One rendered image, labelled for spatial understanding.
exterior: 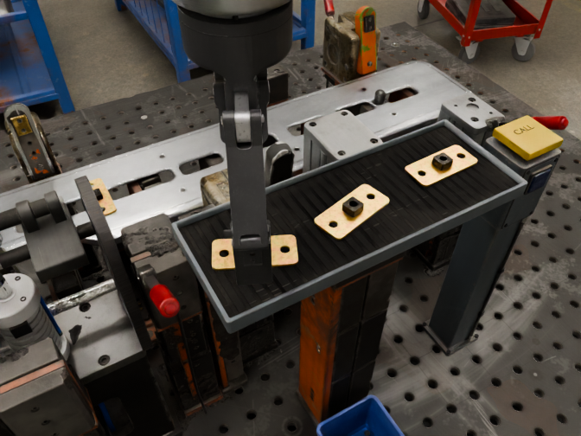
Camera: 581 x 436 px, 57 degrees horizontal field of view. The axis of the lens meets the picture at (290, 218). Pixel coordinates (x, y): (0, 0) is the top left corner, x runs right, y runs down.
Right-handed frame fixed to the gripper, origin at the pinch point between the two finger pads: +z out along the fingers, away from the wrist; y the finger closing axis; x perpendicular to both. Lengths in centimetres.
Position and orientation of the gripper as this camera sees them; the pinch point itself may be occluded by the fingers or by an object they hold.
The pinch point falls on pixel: (251, 214)
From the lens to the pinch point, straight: 49.0
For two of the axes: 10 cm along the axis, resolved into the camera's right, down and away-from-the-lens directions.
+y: -0.9, -7.2, 6.9
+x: -10.0, 0.6, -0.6
